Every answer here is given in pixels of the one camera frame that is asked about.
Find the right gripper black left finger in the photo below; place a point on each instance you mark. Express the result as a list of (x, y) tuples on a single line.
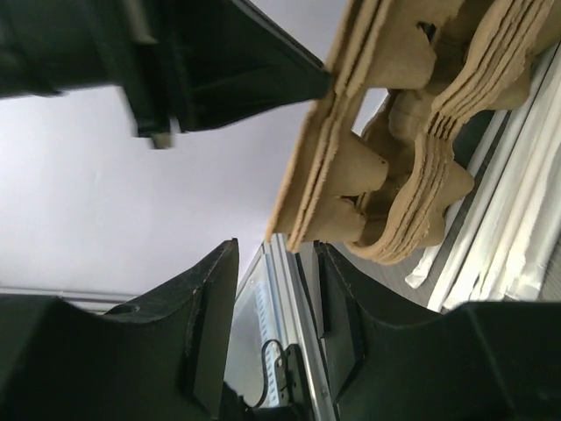
[(160, 356)]

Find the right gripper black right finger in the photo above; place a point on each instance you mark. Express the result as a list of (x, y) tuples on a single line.
[(391, 359)]

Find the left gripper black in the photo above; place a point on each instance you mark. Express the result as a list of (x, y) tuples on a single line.
[(49, 48)]

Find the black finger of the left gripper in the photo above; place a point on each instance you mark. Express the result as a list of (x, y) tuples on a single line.
[(235, 62)]

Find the single brown cardboard cup carrier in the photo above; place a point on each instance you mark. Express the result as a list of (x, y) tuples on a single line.
[(378, 44)]

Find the white wrapped straws bundle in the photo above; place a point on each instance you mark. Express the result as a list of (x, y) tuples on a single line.
[(499, 242)]

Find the white slotted cable duct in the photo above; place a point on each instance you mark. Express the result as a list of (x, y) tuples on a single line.
[(270, 339)]

